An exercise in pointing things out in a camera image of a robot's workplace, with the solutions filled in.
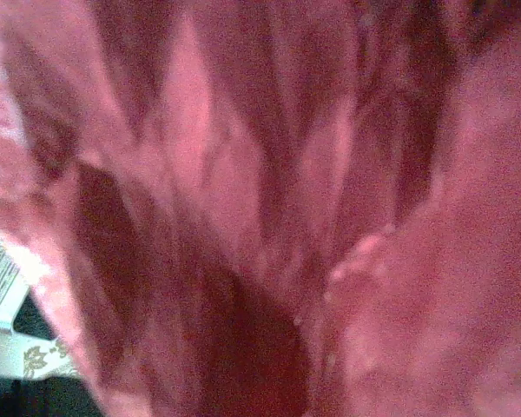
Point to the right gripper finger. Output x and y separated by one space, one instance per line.
26 397

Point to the dark red wrapping paper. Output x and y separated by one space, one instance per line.
286 195

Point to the floral tablecloth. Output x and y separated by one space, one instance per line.
37 358

